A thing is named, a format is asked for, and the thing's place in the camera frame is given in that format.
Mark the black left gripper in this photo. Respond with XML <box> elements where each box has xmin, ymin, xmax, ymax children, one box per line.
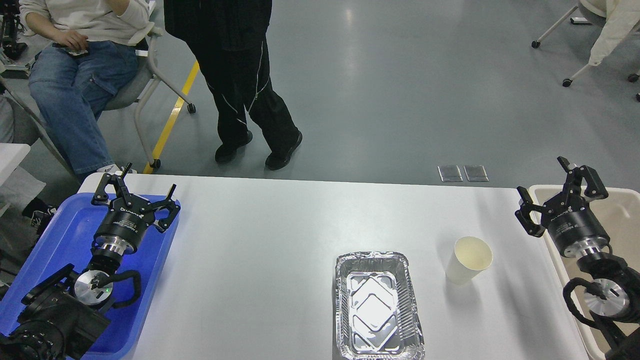
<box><xmin>91</xmin><ymin>162</ymin><xmax>182</xmax><ymax>256</ymax></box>

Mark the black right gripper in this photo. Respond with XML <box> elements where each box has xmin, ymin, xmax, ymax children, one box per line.
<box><xmin>514</xmin><ymin>156</ymin><xmax>612</xmax><ymax>259</ymax></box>

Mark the white paper cup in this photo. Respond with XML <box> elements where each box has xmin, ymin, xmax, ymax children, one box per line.
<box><xmin>445</xmin><ymin>235</ymin><xmax>494</xmax><ymax>285</ymax></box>

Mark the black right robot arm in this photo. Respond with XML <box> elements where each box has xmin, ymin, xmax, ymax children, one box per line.
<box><xmin>515</xmin><ymin>156</ymin><xmax>640</xmax><ymax>360</ymax></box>

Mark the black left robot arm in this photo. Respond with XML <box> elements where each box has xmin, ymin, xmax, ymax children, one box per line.
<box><xmin>1</xmin><ymin>173</ymin><xmax>181</xmax><ymax>360</ymax></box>

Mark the right floor outlet plate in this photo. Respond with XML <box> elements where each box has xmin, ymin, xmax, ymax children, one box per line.
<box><xmin>463</xmin><ymin>165</ymin><xmax>490</xmax><ymax>182</ymax></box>

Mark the floor outlet plate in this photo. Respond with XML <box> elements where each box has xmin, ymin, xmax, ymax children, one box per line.
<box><xmin>438</xmin><ymin>165</ymin><xmax>464</xmax><ymax>183</ymax></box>
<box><xmin>463</xmin><ymin>165</ymin><xmax>490</xmax><ymax>182</ymax></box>

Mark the left floor outlet plate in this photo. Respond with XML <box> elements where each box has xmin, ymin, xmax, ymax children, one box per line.
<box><xmin>438</xmin><ymin>165</ymin><xmax>464</xmax><ymax>183</ymax></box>

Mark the grey office chair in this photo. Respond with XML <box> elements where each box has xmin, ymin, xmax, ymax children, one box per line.
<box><xmin>10</xmin><ymin>23</ymin><xmax>196</xmax><ymax>175</ymax></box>

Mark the small white side table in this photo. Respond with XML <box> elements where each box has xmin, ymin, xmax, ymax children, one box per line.
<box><xmin>0</xmin><ymin>142</ymin><xmax>31</xmax><ymax>186</ymax></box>

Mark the seated person in jeans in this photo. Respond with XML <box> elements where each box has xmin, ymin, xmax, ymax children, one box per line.
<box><xmin>19</xmin><ymin>0</ymin><xmax>150</xmax><ymax>180</ymax></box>

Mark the standing person in black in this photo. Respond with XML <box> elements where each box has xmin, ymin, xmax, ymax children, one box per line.
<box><xmin>163</xmin><ymin>0</ymin><xmax>303</xmax><ymax>171</ymax></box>

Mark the white chair with jacket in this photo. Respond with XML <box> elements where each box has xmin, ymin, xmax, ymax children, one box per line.
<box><xmin>531</xmin><ymin>0</ymin><xmax>640</xmax><ymax>103</ymax></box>

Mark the aluminium foil tray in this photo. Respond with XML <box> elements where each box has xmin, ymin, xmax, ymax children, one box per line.
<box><xmin>334</xmin><ymin>251</ymin><xmax>425</xmax><ymax>360</ymax></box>

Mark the black equipment at left edge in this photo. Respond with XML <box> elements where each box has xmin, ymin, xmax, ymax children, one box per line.
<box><xmin>0</xmin><ymin>0</ymin><xmax>28</xmax><ymax>61</ymax></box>

